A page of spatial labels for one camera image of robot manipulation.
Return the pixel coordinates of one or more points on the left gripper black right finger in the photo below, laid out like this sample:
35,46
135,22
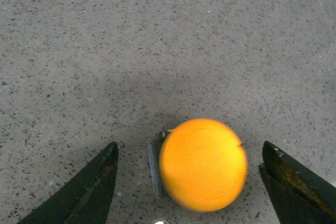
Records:
297,194

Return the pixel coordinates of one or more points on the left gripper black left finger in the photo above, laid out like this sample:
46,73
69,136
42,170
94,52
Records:
87,197

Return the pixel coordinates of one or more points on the yellow mushroom push button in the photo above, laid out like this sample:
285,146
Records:
201,164

